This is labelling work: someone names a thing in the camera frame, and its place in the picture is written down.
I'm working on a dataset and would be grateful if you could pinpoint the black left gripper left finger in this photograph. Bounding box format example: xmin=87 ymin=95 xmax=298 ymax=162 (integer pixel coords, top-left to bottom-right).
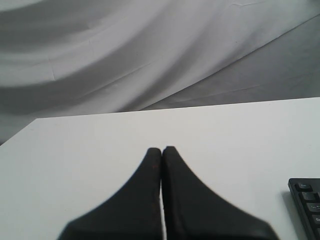
xmin=59 ymin=148 xmax=163 ymax=240

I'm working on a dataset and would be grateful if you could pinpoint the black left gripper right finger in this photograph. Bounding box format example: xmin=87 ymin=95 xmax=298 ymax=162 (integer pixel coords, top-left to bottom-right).
xmin=161 ymin=146 xmax=278 ymax=240

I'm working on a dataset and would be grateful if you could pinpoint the black acer keyboard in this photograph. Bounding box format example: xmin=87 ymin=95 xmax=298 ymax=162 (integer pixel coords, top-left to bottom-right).
xmin=288 ymin=178 xmax=320 ymax=240

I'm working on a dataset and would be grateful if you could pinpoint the white backdrop cloth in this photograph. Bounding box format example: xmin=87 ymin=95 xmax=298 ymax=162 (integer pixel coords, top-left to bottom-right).
xmin=0 ymin=0 xmax=320 ymax=142

